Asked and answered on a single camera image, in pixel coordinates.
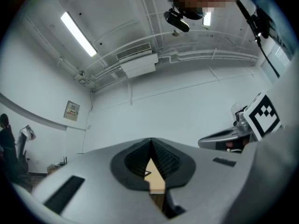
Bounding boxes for black head-worn camera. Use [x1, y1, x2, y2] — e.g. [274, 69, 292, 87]
[163, 7, 190, 33]

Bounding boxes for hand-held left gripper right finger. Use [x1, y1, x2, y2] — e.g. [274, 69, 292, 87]
[150, 138, 254, 224]

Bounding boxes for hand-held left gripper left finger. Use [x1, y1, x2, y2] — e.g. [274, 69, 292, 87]
[32, 138, 169, 224]

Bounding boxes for long ceiling tube light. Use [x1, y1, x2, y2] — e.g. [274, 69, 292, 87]
[60, 11, 98, 57]

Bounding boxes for person's light blue shirt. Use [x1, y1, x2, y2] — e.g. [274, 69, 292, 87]
[245, 0, 299, 58]

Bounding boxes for white air conditioner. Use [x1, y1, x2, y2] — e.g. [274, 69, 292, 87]
[116, 42, 159, 79]

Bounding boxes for thin wall cable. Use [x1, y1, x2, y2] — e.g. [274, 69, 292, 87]
[77, 90, 93, 155]

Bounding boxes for small ceiling light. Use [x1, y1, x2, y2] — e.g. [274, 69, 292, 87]
[202, 11, 212, 27]

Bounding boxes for grey wall electrical box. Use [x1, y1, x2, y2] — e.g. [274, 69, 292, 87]
[63, 100, 81, 122]

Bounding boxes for black cable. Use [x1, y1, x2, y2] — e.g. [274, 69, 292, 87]
[256, 37, 281, 78]

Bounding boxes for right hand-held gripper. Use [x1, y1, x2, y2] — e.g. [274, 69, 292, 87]
[198, 91, 282, 153]

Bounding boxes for floor clutter pile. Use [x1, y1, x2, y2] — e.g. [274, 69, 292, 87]
[46, 156, 69, 174]

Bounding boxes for white ceiling pipes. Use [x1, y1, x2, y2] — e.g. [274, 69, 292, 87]
[74, 29, 260, 88]

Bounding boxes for black strap-mounted device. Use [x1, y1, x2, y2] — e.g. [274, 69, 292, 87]
[235, 0, 271, 40]

